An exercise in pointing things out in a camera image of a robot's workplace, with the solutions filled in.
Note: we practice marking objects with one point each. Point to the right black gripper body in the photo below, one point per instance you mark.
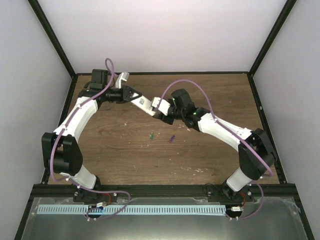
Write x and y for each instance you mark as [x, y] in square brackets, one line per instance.
[165, 119]

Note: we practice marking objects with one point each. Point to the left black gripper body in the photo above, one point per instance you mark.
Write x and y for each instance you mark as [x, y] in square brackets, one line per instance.
[123, 93]

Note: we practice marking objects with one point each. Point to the white remote control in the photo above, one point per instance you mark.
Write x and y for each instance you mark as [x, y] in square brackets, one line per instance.
[145, 105]

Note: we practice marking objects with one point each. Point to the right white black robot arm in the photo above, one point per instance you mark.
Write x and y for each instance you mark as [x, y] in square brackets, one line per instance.
[256, 153]

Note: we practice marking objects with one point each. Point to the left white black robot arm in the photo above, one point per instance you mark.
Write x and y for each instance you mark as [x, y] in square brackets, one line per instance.
[60, 149]

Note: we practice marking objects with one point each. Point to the grey metal front plate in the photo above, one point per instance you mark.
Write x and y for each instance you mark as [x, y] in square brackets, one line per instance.
[272, 218]

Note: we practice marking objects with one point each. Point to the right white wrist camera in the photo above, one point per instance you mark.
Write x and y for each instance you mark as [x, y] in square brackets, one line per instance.
[158, 104]

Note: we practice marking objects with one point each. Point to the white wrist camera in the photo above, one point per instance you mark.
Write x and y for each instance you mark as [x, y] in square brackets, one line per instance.
[123, 77]
[158, 104]

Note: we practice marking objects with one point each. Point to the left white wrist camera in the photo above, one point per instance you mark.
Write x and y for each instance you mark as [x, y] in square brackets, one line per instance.
[123, 77]

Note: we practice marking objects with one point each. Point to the light blue slotted cable duct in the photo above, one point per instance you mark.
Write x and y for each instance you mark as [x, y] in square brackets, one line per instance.
[67, 209]

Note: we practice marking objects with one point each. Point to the black front mounting rail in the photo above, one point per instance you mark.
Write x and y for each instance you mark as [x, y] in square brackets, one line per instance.
[211, 191]

